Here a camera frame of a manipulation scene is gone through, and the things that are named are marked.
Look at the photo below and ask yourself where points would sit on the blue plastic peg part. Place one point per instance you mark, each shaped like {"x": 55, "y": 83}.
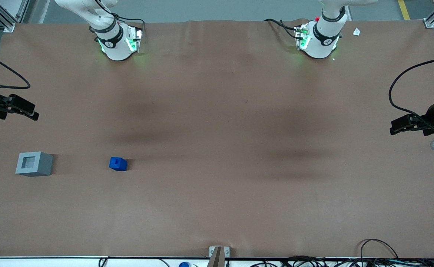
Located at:
{"x": 117, "y": 165}

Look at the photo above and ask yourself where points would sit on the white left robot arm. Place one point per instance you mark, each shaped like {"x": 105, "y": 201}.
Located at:
{"x": 318, "y": 42}

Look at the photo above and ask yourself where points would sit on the metal edge bracket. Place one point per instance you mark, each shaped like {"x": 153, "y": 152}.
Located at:
{"x": 212, "y": 250}

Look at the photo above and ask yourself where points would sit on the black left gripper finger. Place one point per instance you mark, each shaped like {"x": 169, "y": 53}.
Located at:
{"x": 406, "y": 130}
{"x": 406, "y": 121}

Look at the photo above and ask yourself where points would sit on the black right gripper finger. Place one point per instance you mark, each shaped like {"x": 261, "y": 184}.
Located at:
{"x": 26, "y": 114}
{"x": 22, "y": 103}

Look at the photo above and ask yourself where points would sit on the blue round cap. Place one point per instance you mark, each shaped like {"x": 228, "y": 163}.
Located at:
{"x": 184, "y": 264}

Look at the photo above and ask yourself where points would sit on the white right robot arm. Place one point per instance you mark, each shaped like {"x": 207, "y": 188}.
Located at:
{"x": 116, "y": 44}

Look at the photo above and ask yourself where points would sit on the gray square socket base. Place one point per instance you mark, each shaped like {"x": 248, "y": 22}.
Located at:
{"x": 43, "y": 165}

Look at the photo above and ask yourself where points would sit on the white paper scrap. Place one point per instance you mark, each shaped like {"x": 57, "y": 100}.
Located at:
{"x": 356, "y": 32}

